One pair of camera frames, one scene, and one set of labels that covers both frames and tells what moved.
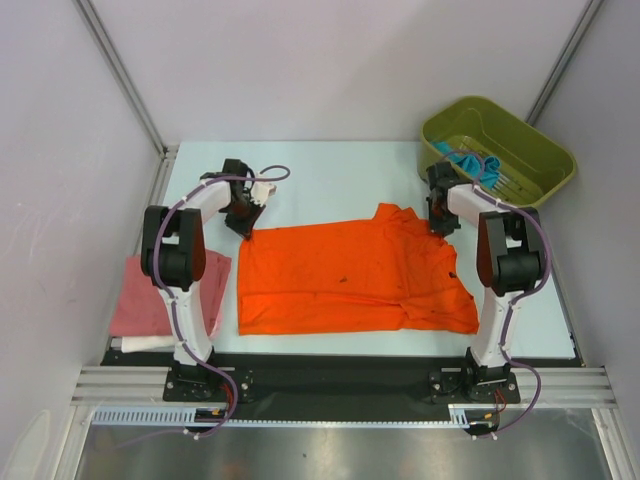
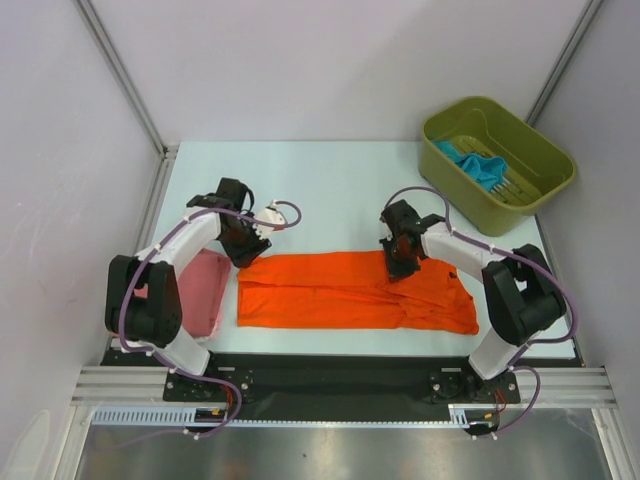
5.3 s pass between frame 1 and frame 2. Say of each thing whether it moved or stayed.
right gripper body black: moved
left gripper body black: moved
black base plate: stayed
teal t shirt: stayed
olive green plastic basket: stayed
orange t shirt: moved
